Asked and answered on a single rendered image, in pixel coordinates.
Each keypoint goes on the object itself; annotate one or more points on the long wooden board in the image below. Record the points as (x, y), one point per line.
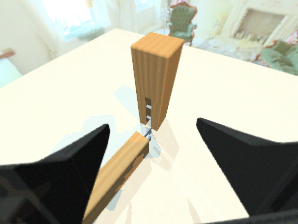
(115, 172)

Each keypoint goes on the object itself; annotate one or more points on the wooden post with slot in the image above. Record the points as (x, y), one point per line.
(155, 60)

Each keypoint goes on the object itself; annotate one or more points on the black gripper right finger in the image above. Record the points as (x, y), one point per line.
(257, 169)

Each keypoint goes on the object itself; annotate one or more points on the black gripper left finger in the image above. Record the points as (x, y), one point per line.
(59, 185)

